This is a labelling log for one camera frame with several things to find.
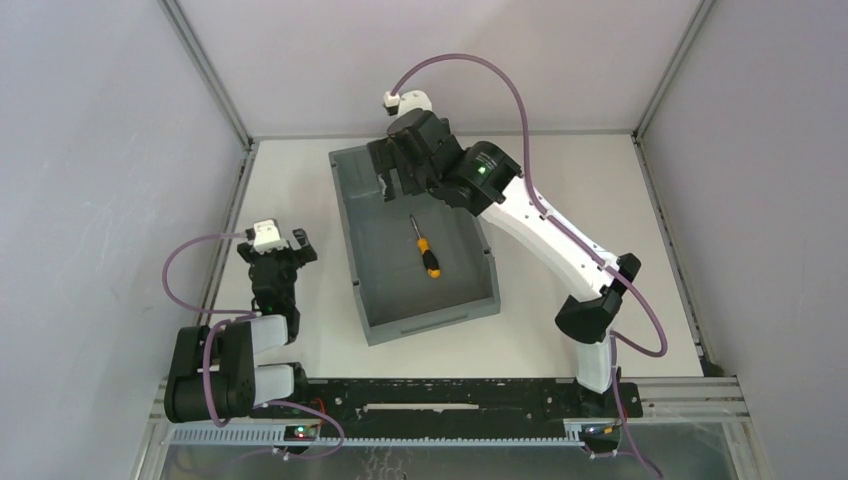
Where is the grey slotted cable duct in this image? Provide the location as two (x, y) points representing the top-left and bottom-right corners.
(170, 424), (583, 447)

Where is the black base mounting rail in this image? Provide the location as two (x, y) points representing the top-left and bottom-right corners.
(254, 377), (644, 442)

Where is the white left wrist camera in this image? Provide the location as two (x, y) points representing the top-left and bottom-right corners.
(252, 219), (290, 254)

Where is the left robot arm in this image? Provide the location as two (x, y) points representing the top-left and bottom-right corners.
(164, 220), (317, 427)

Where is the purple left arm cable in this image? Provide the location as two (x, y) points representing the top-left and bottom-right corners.
(162, 231), (347, 462)

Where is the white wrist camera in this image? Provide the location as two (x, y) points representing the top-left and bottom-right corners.
(382, 90), (432, 117)
(252, 219), (290, 254)

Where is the aluminium frame profile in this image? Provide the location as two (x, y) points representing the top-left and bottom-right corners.
(129, 0), (776, 480)

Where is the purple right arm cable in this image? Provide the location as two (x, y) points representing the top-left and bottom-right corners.
(390, 54), (669, 478)

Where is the yellow black screwdriver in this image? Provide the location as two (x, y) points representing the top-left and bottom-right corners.
(409, 214), (441, 279)

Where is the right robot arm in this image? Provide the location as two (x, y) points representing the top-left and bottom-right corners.
(366, 108), (641, 417)

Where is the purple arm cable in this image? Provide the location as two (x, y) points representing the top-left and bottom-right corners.
(390, 54), (669, 478)
(162, 231), (347, 462)

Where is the grey plastic bin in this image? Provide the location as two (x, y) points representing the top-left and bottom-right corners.
(328, 146), (501, 345)

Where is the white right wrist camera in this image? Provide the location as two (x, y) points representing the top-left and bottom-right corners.
(382, 90), (432, 117)

